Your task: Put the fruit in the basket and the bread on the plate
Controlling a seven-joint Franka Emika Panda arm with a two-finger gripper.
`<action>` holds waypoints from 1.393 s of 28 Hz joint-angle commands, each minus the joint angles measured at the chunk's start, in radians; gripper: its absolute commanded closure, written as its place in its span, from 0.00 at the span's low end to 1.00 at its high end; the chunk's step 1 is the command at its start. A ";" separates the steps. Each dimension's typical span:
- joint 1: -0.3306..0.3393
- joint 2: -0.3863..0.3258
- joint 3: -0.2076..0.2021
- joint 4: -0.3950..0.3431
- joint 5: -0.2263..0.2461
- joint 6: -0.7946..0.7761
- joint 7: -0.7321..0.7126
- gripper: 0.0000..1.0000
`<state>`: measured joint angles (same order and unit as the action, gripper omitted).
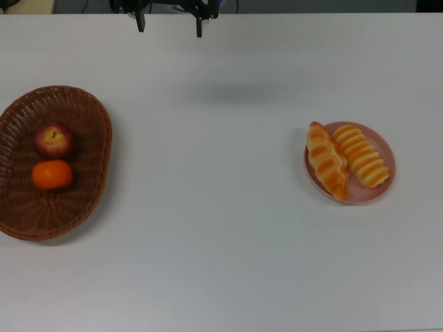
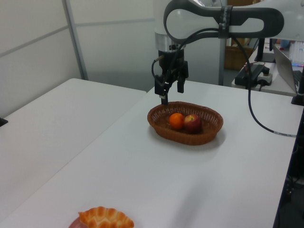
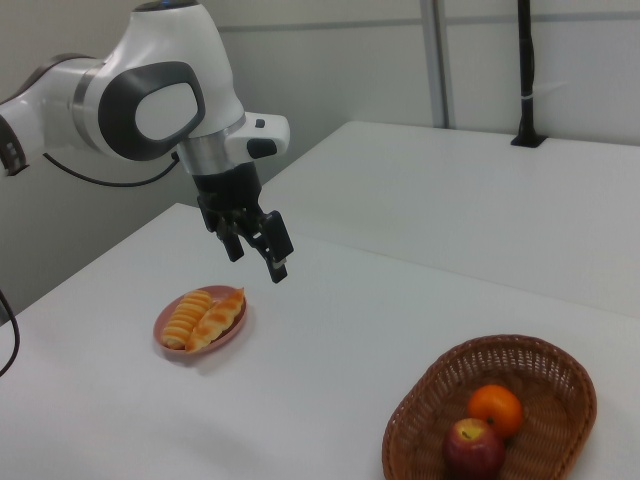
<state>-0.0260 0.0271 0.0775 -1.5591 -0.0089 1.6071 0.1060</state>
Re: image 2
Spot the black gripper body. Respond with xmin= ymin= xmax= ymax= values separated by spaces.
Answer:
xmin=158 ymin=49 xmax=186 ymax=83

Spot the toy orange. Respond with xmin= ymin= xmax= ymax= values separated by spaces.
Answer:
xmin=169 ymin=113 xmax=185 ymax=130

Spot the red toy apple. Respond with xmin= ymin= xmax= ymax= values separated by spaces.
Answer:
xmin=183 ymin=114 xmax=203 ymax=134

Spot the braided toy bread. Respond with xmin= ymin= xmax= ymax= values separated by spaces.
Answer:
xmin=78 ymin=206 xmax=135 ymax=228

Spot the brown woven basket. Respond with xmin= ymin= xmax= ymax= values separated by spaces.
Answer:
xmin=147 ymin=101 xmax=224 ymax=146

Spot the pink plate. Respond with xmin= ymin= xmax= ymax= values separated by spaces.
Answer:
xmin=68 ymin=217 xmax=86 ymax=228

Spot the brown box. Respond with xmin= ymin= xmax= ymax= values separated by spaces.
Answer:
xmin=224 ymin=46 xmax=253 ymax=71

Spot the black power strip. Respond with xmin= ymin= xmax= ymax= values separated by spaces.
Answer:
xmin=235 ymin=63 xmax=266 ymax=86

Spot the grey emergency stop box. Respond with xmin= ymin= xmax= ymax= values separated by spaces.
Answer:
xmin=257 ymin=68 xmax=274 ymax=86

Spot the black monitor stand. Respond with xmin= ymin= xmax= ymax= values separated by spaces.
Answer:
xmin=255 ymin=38 xmax=276 ymax=64

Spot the silver laptop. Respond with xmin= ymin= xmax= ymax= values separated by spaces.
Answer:
xmin=272 ymin=43 xmax=304 ymax=95

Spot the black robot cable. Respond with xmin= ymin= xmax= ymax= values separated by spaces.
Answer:
xmin=151 ymin=28 xmax=297 ymax=138

